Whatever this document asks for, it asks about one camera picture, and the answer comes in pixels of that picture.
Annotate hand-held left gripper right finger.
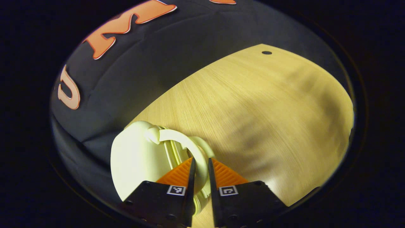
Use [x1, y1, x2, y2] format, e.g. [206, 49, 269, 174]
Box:
[207, 157, 288, 228]

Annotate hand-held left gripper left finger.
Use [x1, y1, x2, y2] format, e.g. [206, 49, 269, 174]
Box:
[122, 157, 196, 228]

